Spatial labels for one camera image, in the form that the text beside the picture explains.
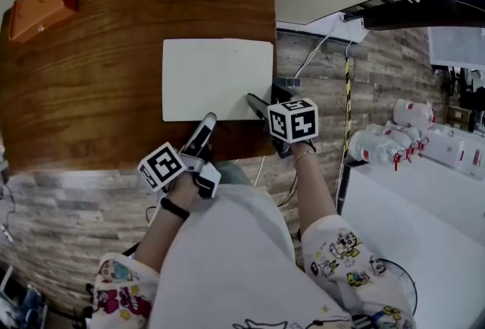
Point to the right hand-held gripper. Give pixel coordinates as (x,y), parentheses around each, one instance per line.
(293,123)

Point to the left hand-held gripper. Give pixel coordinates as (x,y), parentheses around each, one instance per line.
(163,166)

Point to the cream white notebook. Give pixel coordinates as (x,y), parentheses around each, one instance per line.
(216,77)

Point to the person's left forearm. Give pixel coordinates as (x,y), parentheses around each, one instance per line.
(163,236)

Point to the person's right forearm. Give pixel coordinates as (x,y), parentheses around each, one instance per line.
(314,191)

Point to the black wristband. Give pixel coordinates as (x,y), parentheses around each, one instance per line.
(174,209)

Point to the clear plastic bag red label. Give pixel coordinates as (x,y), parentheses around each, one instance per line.
(413,113)
(379,143)

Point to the white cartoon print shirt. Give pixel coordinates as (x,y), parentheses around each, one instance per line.
(227,263)

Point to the white box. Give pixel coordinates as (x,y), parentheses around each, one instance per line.
(471,160)
(443,147)

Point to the white board panel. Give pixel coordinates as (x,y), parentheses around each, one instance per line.
(454,47)

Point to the orange leather box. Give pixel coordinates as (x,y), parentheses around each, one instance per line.
(41,5)

